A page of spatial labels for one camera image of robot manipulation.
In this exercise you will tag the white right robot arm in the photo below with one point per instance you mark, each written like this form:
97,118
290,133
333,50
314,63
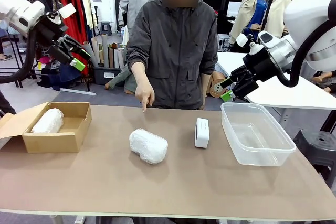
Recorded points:
309,14

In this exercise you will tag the metal bar on floor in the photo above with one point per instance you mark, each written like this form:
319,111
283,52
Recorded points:
78,92

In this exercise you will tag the tall grey paper roll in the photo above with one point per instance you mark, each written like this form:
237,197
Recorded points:
105,51

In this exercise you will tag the mannequin in grey hoodie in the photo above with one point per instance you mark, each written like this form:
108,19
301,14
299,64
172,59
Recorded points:
131,1

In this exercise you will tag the person's left forearm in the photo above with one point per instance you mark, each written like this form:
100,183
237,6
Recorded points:
205,90

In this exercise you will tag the white background table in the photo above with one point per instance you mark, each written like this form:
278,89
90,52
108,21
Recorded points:
275,95

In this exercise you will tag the black plastic stool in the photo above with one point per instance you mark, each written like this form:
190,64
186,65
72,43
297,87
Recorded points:
317,148

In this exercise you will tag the person's right forearm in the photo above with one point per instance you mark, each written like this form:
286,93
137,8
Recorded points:
140,74

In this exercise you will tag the clear plastic container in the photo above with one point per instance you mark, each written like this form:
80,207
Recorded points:
258,140

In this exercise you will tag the small grey stool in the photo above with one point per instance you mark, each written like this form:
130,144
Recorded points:
105,27

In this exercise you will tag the white unwrapped clock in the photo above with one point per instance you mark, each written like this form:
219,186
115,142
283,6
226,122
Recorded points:
202,133

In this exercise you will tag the tan wooden disc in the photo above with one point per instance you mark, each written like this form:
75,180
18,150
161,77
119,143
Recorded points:
218,87

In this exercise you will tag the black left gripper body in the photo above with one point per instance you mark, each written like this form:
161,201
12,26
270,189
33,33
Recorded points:
57,43

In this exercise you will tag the open brown cardboard box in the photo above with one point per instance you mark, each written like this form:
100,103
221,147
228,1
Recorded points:
55,140

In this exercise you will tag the left gripper green-padded finger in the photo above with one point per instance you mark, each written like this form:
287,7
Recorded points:
84,55
78,64

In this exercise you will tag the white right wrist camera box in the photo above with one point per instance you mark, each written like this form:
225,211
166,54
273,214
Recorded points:
241,40

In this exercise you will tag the mannequin in beige and navy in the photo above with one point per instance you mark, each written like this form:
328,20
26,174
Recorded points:
282,6

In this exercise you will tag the right gripper green-padded finger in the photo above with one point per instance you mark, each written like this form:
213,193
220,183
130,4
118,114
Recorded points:
227,96
226,83

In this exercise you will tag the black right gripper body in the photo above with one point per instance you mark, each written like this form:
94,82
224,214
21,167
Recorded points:
256,70

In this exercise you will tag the mannequin in beige coat, blue shirt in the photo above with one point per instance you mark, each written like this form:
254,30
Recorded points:
253,11

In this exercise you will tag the black tripod pole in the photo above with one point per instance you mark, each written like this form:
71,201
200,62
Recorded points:
267,11

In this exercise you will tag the dark storage bin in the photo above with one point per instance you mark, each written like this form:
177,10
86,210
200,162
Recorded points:
103,75

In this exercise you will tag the slim bubble-wrapped clock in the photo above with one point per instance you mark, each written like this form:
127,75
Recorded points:
48,121

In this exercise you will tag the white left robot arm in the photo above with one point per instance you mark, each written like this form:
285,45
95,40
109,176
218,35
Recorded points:
15,9

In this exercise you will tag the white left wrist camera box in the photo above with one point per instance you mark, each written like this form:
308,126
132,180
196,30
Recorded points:
67,11

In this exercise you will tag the leaning grey paper roll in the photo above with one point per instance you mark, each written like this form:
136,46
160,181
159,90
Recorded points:
90,53

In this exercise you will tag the black hanging garment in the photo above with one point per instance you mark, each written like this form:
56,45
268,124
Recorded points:
48,1

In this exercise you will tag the white computer case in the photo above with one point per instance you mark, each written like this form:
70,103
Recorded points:
223,42

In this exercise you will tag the red dress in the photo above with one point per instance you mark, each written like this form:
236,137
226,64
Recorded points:
78,24

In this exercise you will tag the wide bubble-wrapped clock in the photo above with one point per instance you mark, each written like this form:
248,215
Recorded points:
148,146

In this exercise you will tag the person in grey jacket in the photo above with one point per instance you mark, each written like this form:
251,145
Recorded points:
173,45

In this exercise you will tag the mannequin in green clothing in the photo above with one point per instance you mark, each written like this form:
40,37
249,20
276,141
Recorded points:
118,78

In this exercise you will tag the person's right hand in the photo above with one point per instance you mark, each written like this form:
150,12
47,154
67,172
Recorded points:
145,94

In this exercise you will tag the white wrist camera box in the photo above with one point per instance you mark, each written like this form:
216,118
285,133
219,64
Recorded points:
67,11
241,40

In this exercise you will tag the cream hanging garment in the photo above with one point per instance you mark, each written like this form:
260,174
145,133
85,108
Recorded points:
86,9

